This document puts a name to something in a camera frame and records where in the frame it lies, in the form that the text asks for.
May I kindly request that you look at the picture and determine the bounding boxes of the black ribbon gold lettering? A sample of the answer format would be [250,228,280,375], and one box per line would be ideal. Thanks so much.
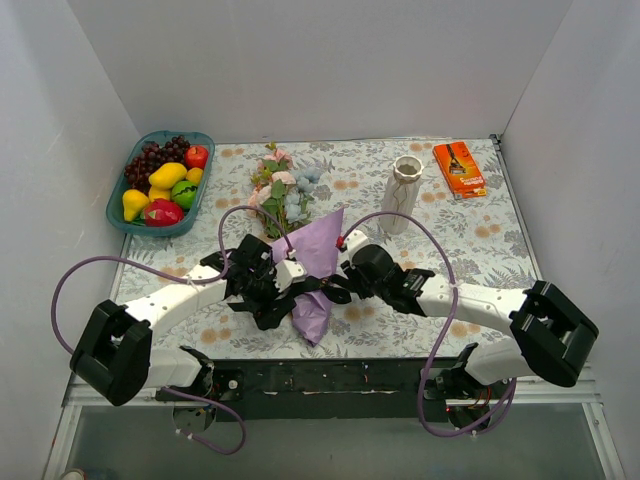
[227,274,354,314]

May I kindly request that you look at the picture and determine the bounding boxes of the purple paper bouquet wrap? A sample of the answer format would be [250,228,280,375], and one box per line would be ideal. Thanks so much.
[288,208,344,346]

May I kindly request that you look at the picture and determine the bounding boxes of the artificial flower bunch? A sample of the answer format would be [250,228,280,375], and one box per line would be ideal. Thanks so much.
[248,142,322,239]

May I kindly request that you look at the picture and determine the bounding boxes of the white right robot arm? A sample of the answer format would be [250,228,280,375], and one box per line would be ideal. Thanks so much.
[339,244,599,398]

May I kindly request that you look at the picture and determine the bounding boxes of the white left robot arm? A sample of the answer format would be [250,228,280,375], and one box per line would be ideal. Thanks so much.
[70,235,307,406]

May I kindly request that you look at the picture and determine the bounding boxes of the white ribbed ceramic vase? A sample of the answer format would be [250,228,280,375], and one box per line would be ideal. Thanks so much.
[379,155,424,235]

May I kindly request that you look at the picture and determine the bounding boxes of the green striped fruit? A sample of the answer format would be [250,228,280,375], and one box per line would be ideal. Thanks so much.
[170,180,198,210]

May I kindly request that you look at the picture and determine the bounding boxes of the pink dragon fruit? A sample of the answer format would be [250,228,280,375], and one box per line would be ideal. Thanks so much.
[142,198,184,227]

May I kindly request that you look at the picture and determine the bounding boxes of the floral tablecloth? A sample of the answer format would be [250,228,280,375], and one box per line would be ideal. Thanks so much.
[113,138,538,359]

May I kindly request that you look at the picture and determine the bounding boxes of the small orange fruit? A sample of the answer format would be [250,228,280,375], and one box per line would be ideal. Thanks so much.
[185,168,204,186]

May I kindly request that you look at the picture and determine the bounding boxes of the yellow lemon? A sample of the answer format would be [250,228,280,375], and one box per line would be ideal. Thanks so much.
[148,186,171,202]

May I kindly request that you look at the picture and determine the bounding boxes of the orange product box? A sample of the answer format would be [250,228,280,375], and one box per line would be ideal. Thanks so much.
[432,141,487,200]

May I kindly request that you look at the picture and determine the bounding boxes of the yellow mango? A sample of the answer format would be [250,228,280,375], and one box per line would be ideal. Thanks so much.
[149,162,187,190]

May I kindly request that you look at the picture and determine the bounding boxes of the red apple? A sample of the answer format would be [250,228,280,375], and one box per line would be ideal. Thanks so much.
[184,145,209,170]

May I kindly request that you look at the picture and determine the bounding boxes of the yellow pear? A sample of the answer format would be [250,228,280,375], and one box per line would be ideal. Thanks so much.
[122,189,150,222]

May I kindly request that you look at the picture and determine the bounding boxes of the teal plastic fruit basket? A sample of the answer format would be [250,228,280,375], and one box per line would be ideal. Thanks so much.
[106,130,215,237]

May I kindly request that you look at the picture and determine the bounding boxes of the dark red grape bunch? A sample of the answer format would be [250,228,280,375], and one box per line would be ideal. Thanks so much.
[123,135,191,192]

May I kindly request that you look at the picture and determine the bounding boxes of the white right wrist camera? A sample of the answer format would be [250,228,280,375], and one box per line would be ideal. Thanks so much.
[336,229,370,265]

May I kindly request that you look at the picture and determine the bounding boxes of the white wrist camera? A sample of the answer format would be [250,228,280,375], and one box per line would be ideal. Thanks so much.
[274,259,307,293]
[336,229,370,265]

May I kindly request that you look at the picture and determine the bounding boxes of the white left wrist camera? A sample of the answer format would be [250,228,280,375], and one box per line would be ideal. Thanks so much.
[274,259,307,293]

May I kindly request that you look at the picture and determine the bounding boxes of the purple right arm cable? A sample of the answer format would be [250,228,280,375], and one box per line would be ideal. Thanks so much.
[339,211,517,439]

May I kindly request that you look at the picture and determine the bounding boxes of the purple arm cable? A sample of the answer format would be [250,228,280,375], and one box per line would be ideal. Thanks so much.
[50,205,296,455]
[339,211,517,439]

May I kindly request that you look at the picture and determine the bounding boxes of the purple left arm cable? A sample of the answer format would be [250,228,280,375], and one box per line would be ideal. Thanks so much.
[50,205,296,455]

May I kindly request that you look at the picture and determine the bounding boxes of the aluminium frame rail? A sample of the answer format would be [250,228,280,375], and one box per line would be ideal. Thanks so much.
[46,375,625,479]

